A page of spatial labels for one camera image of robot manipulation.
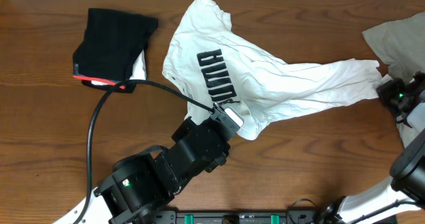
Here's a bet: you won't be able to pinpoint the white t-shirt black logo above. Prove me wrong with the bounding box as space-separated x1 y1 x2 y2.
162 0 382 140

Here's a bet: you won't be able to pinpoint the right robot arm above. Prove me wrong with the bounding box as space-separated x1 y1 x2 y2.
313 71 424 224

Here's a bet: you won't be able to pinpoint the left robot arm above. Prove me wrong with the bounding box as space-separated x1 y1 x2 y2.
58 109 244 223

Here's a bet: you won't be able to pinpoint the beige khaki shorts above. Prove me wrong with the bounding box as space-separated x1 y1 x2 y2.
361 11 425 148

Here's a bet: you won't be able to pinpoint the white folded garment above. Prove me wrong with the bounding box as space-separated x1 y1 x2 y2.
90 51 147 86

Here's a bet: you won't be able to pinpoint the black folded garment red trim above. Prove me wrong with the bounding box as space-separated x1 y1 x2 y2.
72 8 158 90

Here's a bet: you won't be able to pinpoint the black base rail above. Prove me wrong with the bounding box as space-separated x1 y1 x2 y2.
149 209 398 224

